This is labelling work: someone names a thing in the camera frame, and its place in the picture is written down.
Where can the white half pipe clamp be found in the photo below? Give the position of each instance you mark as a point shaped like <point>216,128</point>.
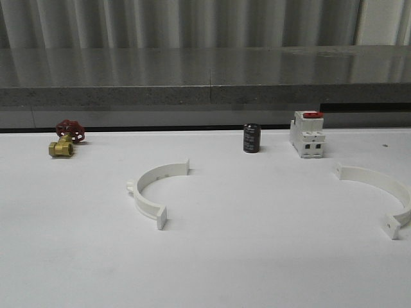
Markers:
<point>148,208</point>
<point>392,222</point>

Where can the black cylindrical capacitor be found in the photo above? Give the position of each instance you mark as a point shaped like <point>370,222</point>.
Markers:
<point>251,137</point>

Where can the brass valve red handwheel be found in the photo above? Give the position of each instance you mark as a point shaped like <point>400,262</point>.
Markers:
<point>69,132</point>

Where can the grey stone counter ledge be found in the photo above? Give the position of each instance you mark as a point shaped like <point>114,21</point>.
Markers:
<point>366,78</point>

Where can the white circuit breaker red switch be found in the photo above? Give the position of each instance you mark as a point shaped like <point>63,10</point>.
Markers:
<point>306,134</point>

